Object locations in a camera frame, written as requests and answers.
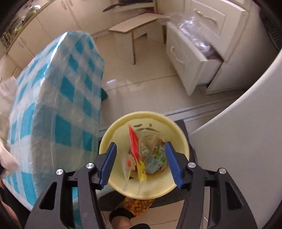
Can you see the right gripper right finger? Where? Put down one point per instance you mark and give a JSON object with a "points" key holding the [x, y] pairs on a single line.
{"points": [[175, 162]]}

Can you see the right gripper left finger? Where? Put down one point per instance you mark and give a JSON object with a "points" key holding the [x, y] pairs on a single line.
{"points": [[108, 163]]}

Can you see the small blue carton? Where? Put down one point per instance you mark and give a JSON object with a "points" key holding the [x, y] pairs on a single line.
{"points": [[156, 159]]}

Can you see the white red plastic bag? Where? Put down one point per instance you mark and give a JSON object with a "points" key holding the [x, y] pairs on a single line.
{"points": [[128, 165]]}

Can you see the clear plastic cookie tray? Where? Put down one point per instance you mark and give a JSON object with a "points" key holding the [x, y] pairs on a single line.
{"points": [[148, 142]]}

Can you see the red yellow snack package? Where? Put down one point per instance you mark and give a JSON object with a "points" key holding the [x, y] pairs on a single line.
{"points": [[136, 151]]}

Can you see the yellow trash bucket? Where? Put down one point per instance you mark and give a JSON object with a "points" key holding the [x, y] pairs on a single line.
{"points": [[161, 182]]}

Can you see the white kitchen base cabinets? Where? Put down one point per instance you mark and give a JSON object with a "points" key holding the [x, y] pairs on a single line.
{"points": [[240, 49]]}

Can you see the blue white checkered tablecloth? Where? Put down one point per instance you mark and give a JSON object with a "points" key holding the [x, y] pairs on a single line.
{"points": [[53, 133]]}

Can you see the white refrigerator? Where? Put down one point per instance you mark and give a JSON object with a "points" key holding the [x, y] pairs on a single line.
{"points": [[245, 139]]}

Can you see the open white drawer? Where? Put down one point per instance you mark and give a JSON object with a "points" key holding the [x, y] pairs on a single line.
{"points": [[192, 66]]}

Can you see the small wooden stool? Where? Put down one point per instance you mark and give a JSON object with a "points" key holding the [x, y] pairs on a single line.
{"points": [[126, 32]]}

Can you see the white rolling shelf cart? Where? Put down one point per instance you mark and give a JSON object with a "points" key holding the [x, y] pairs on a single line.
{"points": [[132, 5]]}

